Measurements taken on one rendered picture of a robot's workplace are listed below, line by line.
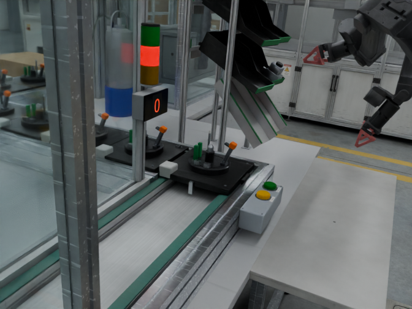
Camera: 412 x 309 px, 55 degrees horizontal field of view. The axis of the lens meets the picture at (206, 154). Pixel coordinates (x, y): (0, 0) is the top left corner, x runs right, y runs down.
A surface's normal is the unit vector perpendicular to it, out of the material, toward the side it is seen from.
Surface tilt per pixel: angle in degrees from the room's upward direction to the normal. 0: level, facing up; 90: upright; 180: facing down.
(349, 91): 90
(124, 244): 0
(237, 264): 0
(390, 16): 56
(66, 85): 90
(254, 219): 90
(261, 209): 0
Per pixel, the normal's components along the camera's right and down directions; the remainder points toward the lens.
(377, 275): 0.07, -0.92
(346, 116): -0.44, 0.31
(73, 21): 0.90, 0.22
